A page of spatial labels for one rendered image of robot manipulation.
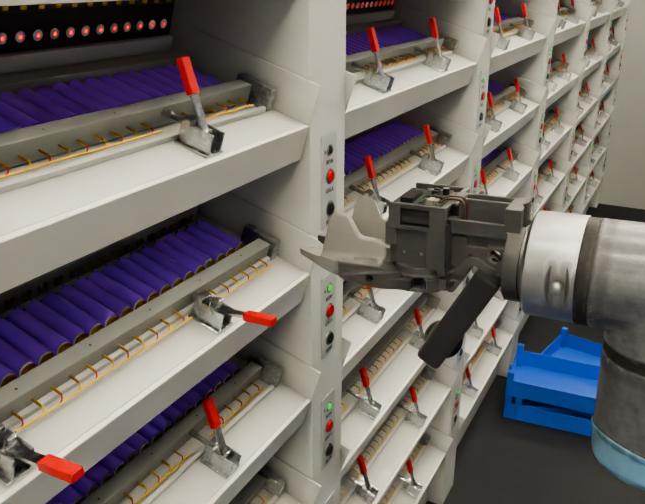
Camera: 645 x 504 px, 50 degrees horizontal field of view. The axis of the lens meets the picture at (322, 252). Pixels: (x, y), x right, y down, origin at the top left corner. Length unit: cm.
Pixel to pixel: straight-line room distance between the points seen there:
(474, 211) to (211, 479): 44
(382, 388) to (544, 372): 113
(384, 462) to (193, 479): 69
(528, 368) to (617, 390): 180
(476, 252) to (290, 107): 33
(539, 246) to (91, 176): 37
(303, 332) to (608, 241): 48
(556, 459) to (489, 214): 161
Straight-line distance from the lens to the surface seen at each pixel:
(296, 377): 98
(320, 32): 85
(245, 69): 87
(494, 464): 212
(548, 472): 213
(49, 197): 58
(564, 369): 242
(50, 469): 56
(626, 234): 59
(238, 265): 83
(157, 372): 70
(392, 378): 138
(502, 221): 62
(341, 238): 65
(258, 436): 92
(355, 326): 115
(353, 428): 125
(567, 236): 58
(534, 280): 58
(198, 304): 76
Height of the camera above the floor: 129
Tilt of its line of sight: 22 degrees down
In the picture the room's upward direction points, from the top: straight up
